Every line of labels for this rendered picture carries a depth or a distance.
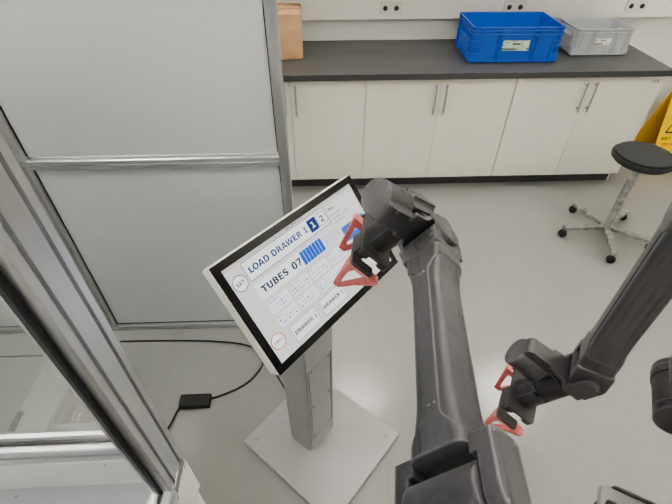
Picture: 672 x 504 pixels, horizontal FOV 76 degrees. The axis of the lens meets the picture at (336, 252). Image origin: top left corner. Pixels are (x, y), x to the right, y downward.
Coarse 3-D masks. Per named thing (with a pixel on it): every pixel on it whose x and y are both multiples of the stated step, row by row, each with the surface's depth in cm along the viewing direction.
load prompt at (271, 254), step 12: (312, 216) 116; (324, 216) 119; (300, 228) 113; (312, 228) 116; (276, 240) 108; (288, 240) 110; (300, 240) 113; (264, 252) 106; (276, 252) 108; (288, 252) 110; (240, 264) 101; (252, 264) 103; (264, 264) 105; (252, 276) 103
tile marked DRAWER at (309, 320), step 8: (312, 312) 111; (296, 320) 108; (304, 320) 110; (312, 320) 111; (320, 320) 112; (296, 328) 108; (304, 328) 109; (312, 328) 111; (296, 336) 107; (304, 336) 109
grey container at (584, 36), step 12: (564, 24) 303; (576, 24) 310; (588, 24) 310; (600, 24) 311; (612, 24) 310; (624, 24) 298; (564, 36) 305; (576, 36) 290; (588, 36) 290; (600, 36) 290; (612, 36) 290; (624, 36) 290; (564, 48) 304; (576, 48) 294; (588, 48) 295; (600, 48) 295; (612, 48) 295; (624, 48) 295
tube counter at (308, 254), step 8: (328, 232) 119; (336, 232) 120; (320, 240) 116; (328, 240) 118; (336, 240) 120; (304, 248) 113; (312, 248) 114; (320, 248) 116; (328, 248) 118; (296, 256) 111; (304, 256) 113; (312, 256) 114; (296, 264) 111; (304, 264) 112; (296, 272) 110
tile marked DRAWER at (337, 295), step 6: (336, 288) 117; (342, 288) 118; (330, 294) 116; (336, 294) 117; (342, 294) 118; (324, 300) 114; (330, 300) 115; (336, 300) 117; (342, 300) 118; (324, 306) 114; (330, 306) 115; (336, 306) 116; (324, 312) 114; (330, 312) 115
